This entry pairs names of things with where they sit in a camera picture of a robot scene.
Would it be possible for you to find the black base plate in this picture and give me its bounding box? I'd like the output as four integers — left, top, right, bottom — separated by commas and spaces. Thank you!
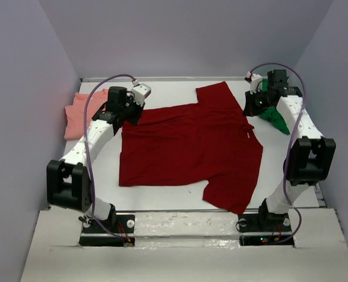
79, 213, 136, 247
235, 211, 295, 247

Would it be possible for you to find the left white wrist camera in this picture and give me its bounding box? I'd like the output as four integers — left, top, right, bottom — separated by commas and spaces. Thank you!
131, 83, 151, 107

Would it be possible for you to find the dark red t shirt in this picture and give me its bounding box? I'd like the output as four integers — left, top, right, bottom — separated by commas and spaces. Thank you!
119, 82, 263, 214

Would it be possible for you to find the folded pink t shirt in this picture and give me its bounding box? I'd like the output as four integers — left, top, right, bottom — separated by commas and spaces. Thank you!
64, 89, 108, 140

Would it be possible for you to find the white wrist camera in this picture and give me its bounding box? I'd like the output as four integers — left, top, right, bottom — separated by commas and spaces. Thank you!
131, 83, 151, 107
245, 72, 263, 93

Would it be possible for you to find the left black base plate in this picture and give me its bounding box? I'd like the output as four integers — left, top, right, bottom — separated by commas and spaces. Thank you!
79, 213, 136, 247

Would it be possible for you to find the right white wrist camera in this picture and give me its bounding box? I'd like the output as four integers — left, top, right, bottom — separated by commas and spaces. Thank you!
245, 72, 263, 93

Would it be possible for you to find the crumpled green t shirt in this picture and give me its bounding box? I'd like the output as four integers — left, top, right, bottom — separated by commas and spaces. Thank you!
255, 93, 290, 135

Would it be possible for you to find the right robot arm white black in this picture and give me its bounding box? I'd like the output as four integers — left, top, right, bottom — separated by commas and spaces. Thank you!
243, 69, 336, 223

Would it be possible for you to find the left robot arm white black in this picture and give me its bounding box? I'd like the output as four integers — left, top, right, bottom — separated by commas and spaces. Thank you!
46, 83, 151, 229

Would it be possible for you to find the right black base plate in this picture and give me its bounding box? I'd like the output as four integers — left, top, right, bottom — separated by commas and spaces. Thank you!
235, 211, 295, 247

